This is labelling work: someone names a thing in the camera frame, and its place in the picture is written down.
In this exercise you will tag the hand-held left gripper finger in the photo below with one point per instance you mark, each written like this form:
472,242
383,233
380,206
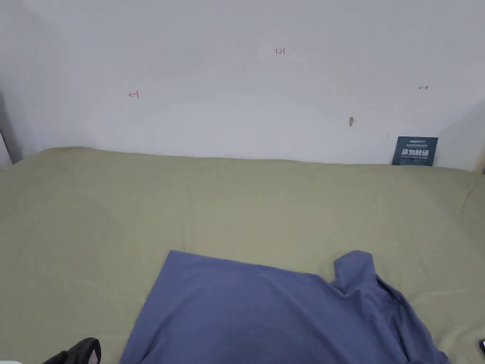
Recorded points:
81,352

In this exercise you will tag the blue shirt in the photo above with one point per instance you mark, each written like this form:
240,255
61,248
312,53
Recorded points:
246,314

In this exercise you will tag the bed with pale green sheet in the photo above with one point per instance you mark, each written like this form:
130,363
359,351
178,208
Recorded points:
113,227

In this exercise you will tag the dark blue printed card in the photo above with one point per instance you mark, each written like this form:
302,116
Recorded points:
416,151

